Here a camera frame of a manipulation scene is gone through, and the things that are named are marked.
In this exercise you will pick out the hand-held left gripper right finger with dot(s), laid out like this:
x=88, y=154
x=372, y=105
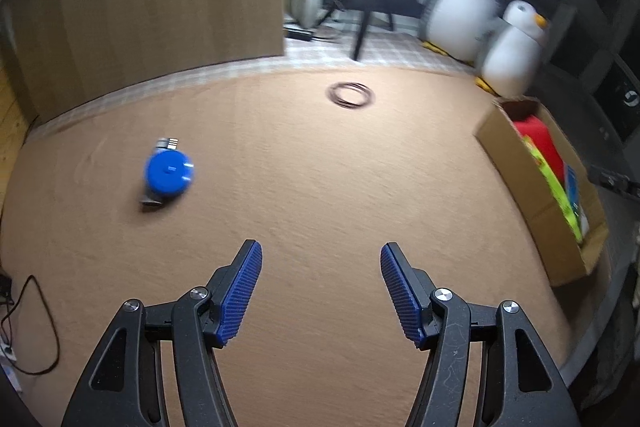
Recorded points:
x=402, y=297

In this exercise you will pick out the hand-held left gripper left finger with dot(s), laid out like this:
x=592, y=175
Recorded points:
x=240, y=292

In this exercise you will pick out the cardboard box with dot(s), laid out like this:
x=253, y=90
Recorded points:
x=545, y=227

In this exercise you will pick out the white plug adapter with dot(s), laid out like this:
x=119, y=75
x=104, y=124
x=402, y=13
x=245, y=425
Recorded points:
x=9, y=357

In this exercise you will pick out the grey window frame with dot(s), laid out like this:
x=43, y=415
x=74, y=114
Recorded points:
x=570, y=17

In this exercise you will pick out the black power strip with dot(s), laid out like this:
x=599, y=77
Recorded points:
x=298, y=33

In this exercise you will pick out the small penguin plush toy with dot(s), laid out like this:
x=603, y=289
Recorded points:
x=510, y=52

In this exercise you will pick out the yellow-green packet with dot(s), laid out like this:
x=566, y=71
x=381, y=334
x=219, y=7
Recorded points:
x=557, y=192

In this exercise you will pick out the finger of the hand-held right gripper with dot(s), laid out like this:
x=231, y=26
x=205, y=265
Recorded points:
x=607, y=179

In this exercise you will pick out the red cloth pouch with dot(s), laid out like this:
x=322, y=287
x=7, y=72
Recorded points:
x=540, y=142

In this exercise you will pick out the black tripod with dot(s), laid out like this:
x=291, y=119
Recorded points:
x=361, y=32

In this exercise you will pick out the large penguin plush toy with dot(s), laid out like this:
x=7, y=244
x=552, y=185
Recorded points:
x=460, y=12

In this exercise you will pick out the blue packet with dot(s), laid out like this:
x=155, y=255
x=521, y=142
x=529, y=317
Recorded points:
x=574, y=197

